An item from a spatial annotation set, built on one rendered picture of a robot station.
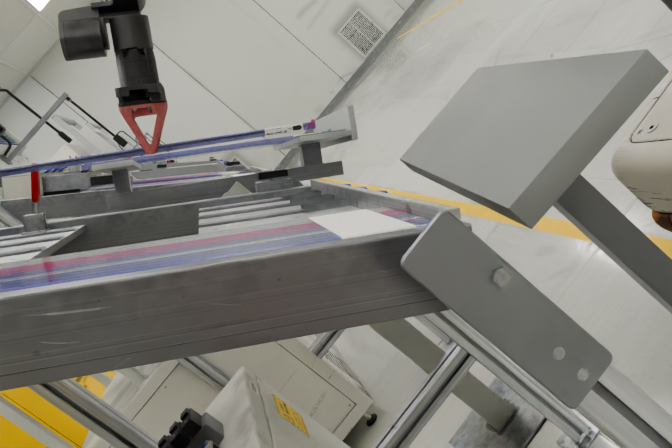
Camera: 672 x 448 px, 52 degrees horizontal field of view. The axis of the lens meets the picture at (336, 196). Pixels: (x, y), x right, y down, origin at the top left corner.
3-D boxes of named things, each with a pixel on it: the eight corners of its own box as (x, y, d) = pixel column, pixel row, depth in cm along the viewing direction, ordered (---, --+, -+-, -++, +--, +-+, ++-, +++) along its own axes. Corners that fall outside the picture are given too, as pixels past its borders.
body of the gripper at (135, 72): (116, 101, 98) (107, 48, 97) (124, 105, 108) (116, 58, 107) (162, 95, 99) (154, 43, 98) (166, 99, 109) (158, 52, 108)
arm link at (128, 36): (146, 5, 100) (148, 13, 106) (96, 10, 99) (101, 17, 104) (154, 53, 101) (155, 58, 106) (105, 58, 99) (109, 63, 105)
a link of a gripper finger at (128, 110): (126, 157, 101) (115, 93, 100) (131, 157, 108) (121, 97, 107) (173, 150, 102) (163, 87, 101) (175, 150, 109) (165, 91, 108)
